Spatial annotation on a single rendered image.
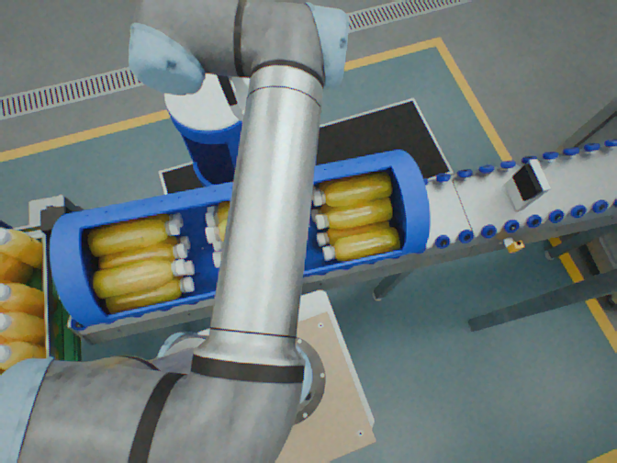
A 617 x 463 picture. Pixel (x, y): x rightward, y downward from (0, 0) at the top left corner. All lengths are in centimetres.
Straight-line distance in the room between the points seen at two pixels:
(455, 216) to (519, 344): 116
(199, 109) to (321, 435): 98
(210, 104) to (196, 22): 94
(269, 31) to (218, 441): 35
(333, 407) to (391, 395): 123
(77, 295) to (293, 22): 79
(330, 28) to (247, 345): 30
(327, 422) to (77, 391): 67
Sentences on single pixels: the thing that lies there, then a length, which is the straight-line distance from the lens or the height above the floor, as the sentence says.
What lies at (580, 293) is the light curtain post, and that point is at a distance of 158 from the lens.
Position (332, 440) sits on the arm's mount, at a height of 116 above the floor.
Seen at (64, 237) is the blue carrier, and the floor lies 123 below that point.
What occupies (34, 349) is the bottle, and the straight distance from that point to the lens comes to 128.
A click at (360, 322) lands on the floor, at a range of 217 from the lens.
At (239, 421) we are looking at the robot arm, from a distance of 33.
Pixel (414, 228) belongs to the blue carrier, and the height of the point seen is 118.
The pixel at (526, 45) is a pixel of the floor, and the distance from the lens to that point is 338.
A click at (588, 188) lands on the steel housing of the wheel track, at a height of 93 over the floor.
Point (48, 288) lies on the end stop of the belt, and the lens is 135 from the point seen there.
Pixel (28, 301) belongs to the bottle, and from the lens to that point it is 130.
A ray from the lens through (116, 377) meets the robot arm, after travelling 38.
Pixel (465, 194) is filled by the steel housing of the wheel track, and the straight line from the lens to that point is 144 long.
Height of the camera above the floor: 213
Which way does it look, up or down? 70 degrees down
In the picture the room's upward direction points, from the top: 7 degrees clockwise
